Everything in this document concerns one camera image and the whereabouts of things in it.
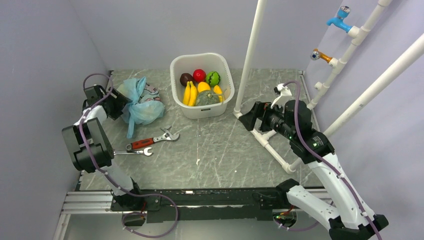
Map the dark brown fake fruit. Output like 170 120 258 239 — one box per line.
179 72 194 87

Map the green fake watermelon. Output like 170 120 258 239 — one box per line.
205 71 221 88

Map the yellow fake banana bunch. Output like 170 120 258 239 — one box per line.
182 81 198 107

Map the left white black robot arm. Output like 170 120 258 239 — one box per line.
61 85 145 210

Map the blue plastic tap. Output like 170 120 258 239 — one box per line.
326 6 352 33

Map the white plastic basket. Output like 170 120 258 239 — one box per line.
170 52 235 119

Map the orange brass tap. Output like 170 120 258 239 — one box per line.
310 48 333 64

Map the silver open end spanner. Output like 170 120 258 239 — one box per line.
113 147 153 157

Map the diagonal white pipe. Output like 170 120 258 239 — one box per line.
324 35 424 137

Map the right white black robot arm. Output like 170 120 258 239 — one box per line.
238 100 389 240

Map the grey green fake melon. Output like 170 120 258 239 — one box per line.
195 90 221 106

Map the red fake apple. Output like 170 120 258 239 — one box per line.
192 69 207 83

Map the orange yellow fake mango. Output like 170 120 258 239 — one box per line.
197 81 211 93

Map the red handled adjustable wrench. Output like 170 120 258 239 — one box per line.
125 125 180 151

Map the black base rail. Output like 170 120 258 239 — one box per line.
110 187 294 223

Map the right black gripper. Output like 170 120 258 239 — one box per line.
238 100 296 140

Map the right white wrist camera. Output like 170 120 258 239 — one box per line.
271 83 293 109

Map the white pvc pipe frame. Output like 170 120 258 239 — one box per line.
232 0 393 175

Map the light blue plastic bag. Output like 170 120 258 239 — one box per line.
117 77 165 139

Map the small yellow fake fruit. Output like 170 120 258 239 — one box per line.
213 85 225 103

